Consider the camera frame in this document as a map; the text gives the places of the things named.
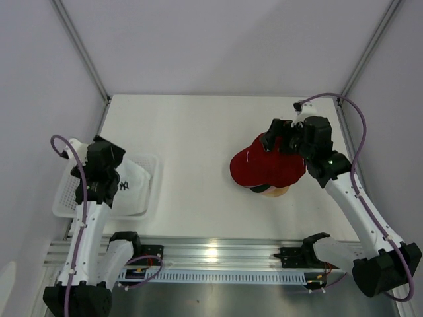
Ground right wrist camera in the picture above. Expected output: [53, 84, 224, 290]
[291, 101, 317, 127]

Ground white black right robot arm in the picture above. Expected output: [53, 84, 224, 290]
[260, 116, 422, 301]

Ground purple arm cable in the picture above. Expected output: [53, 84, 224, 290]
[295, 92, 416, 302]
[50, 134, 165, 317]

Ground wooden hat stand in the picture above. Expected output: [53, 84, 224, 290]
[261, 186, 290, 197]

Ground white cap black logo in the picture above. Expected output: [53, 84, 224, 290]
[112, 157, 151, 216]

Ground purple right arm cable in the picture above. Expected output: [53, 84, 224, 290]
[295, 92, 416, 302]

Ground dark green cap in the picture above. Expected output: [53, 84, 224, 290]
[249, 184, 270, 194]

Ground black right mounting bracket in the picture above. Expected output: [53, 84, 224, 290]
[273, 247, 309, 269]

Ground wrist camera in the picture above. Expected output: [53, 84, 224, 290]
[291, 101, 317, 127]
[62, 138, 89, 163]

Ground black left mounting bracket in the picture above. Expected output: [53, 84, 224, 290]
[141, 244, 165, 267]

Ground white slotted cable duct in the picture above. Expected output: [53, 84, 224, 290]
[118, 269, 307, 285]

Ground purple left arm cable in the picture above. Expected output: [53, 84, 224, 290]
[50, 134, 165, 317]

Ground black mounting bracket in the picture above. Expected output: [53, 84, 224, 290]
[141, 244, 165, 267]
[273, 247, 309, 269]

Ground aluminium frame post left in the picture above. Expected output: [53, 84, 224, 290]
[49, 0, 110, 102]

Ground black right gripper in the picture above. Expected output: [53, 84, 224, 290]
[259, 119, 313, 160]

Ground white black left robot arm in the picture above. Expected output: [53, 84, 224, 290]
[43, 135, 143, 316]

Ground white plastic bin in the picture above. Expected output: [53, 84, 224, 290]
[52, 153, 162, 221]

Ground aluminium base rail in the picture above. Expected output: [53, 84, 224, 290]
[42, 234, 364, 275]

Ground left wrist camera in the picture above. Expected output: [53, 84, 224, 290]
[62, 138, 89, 163]

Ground aluminium frame post right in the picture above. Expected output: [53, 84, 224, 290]
[341, 0, 405, 96]

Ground red cap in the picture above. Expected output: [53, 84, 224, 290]
[229, 137, 306, 188]

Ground aluminium frame post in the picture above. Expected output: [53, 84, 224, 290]
[341, 0, 405, 96]
[49, 0, 110, 102]

